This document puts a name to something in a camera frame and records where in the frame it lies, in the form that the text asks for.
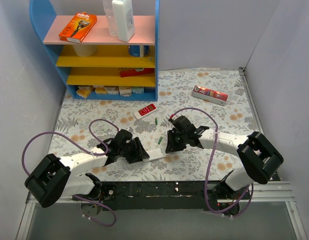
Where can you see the cream small box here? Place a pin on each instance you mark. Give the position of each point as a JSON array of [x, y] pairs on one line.
[[125, 91]]

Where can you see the white plastic bottle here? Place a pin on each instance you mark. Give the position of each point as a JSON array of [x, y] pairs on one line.
[[124, 18]]

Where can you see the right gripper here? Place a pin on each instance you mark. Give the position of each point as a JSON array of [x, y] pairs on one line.
[[177, 139]]

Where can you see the red white remote control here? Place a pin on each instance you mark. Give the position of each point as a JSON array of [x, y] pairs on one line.
[[145, 111]]

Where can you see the blue can on shelf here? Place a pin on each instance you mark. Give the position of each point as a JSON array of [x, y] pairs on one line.
[[138, 50]]

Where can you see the teal small box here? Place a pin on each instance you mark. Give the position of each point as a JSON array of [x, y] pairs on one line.
[[137, 89]]

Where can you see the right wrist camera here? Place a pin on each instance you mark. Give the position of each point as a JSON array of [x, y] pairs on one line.
[[171, 118]]

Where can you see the yellow small box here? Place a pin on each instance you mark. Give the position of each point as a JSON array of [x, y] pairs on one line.
[[84, 90]]

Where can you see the blue shelf unit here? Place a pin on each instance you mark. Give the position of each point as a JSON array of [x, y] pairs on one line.
[[102, 68]]

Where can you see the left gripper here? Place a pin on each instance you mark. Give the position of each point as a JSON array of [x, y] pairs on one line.
[[134, 150]]

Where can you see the floral table mat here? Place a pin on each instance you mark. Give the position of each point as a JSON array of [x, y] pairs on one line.
[[85, 122]]

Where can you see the orange razor box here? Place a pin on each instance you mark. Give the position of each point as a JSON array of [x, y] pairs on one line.
[[78, 27]]

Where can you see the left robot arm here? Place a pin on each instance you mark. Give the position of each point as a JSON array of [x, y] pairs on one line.
[[56, 177]]

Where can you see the clear plastic bottle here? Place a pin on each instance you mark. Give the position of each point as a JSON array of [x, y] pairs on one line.
[[110, 17]]

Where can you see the grey white remote control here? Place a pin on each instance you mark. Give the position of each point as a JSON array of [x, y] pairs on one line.
[[155, 154]]

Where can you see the red box on shelf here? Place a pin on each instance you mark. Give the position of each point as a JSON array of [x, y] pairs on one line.
[[135, 72]]

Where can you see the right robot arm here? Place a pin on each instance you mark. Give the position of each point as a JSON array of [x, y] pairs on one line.
[[260, 159]]

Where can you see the white cup on shelf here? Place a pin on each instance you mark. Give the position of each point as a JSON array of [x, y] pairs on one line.
[[85, 50]]

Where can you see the orange white small box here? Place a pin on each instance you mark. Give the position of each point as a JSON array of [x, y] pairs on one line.
[[101, 90]]

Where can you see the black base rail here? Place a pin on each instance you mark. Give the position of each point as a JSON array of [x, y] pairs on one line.
[[167, 195]]

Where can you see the red toothpaste box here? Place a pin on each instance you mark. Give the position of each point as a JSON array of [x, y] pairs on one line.
[[210, 95]]

